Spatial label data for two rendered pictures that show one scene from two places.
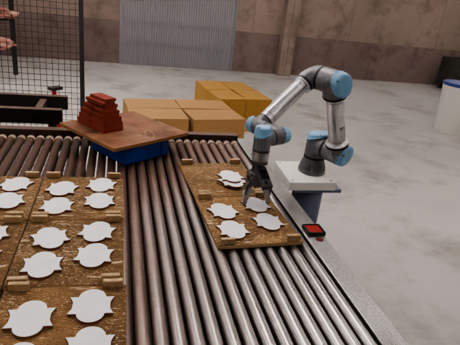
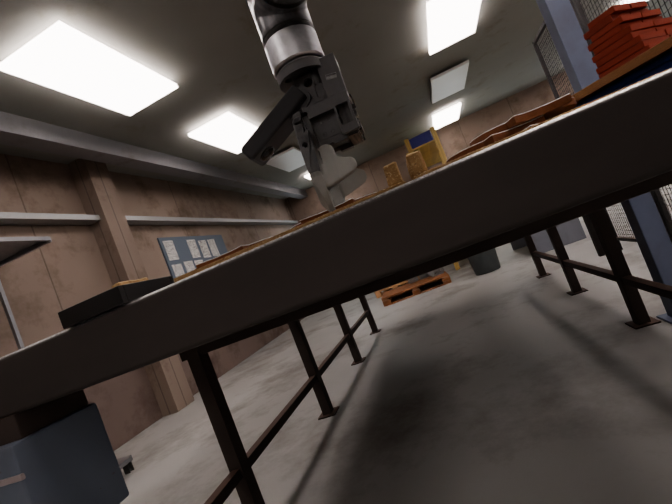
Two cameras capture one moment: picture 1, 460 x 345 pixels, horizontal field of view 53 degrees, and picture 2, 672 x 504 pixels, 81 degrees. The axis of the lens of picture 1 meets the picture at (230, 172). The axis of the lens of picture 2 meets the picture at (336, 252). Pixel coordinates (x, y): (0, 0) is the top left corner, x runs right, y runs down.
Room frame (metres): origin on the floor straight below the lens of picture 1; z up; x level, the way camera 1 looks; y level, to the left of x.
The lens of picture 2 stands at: (2.09, -0.61, 0.88)
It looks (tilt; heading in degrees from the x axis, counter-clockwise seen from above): 2 degrees up; 120
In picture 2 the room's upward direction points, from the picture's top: 21 degrees counter-clockwise
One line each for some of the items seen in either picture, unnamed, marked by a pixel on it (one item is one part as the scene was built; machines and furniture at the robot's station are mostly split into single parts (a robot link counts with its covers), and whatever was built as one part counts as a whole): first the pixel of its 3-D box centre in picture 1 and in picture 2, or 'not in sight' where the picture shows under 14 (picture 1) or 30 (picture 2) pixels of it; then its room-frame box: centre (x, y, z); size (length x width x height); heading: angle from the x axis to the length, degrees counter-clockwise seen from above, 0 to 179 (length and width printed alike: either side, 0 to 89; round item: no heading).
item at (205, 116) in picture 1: (181, 129); not in sight; (5.08, 0.62, 0.24); 1.37 x 0.99 x 0.48; 106
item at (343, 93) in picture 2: (257, 172); (320, 110); (1.87, -0.12, 1.08); 0.09 x 0.08 x 0.12; 18
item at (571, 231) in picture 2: not in sight; (535, 220); (1.70, 6.05, 0.39); 1.46 x 0.75 x 0.78; 105
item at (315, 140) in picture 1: (317, 143); not in sight; (2.38, -0.46, 1.09); 0.13 x 0.12 x 0.14; 44
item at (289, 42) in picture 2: (259, 156); (296, 59); (1.87, -0.12, 1.16); 0.08 x 0.08 x 0.05
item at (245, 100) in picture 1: (230, 104); not in sight; (6.61, 0.11, 0.22); 1.27 x 0.91 x 0.44; 17
